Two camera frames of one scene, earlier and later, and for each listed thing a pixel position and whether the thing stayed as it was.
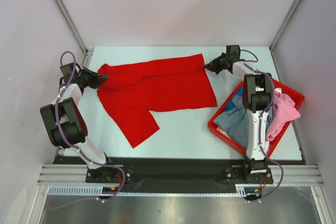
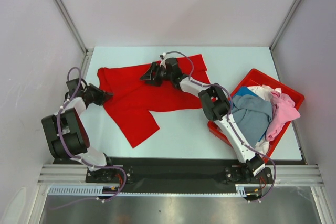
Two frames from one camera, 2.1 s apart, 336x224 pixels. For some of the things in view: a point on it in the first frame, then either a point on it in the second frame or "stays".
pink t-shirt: x=284 y=112 stays
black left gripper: x=95 y=77 → x=103 y=96
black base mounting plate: x=180 y=171 stays
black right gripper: x=213 y=66 → x=148 y=76
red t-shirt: x=129 y=92 stays
